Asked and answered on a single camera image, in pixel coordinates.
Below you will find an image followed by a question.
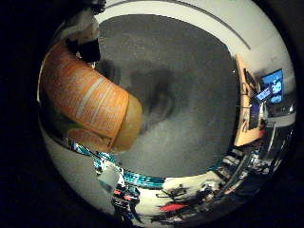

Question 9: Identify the black star chair base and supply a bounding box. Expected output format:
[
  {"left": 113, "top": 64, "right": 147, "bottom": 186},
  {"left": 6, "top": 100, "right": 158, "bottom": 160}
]
[{"left": 156, "top": 183, "right": 188, "bottom": 200}]

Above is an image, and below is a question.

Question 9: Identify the flat red object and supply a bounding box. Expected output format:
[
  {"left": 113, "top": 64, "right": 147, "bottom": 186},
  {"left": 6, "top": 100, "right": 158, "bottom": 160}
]
[{"left": 159, "top": 202, "right": 190, "bottom": 213}]

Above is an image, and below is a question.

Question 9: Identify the open laptop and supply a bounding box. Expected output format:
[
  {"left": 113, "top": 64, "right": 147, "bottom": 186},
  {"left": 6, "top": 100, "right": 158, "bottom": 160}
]
[{"left": 250, "top": 85, "right": 274, "bottom": 129}]

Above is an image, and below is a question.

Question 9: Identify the orange juice bottle green cap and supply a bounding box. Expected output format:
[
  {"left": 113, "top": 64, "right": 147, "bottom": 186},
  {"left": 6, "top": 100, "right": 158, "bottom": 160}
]
[{"left": 39, "top": 39, "right": 144, "bottom": 154}]

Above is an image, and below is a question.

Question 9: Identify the metal shelf unit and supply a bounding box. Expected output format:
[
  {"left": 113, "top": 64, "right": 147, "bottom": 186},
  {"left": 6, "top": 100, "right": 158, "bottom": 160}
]
[{"left": 253, "top": 110, "right": 297, "bottom": 172}]

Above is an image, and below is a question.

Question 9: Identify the red and black chair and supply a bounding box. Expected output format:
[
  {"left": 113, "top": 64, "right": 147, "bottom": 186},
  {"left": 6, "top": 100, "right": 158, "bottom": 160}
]
[{"left": 112, "top": 189, "right": 141, "bottom": 204}]

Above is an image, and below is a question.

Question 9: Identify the wooden desk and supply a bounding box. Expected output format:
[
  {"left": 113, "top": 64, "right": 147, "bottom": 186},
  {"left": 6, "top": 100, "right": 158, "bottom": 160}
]
[{"left": 233, "top": 53, "right": 264, "bottom": 147}]

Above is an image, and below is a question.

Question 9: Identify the teal striped rack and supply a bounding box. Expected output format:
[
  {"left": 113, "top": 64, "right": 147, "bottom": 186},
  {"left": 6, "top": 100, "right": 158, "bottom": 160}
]
[
  {"left": 70, "top": 142, "right": 107, "bottom": 161},
  {"left": 122, "top": 170, "right": 166, "bottom": 190}
]

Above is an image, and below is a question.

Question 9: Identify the blue lit monitor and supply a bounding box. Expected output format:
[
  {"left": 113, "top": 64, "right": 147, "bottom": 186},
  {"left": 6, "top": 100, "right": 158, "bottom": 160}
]
[{"left": 260, "top": 68, "right": 284, "bottom": 105}]

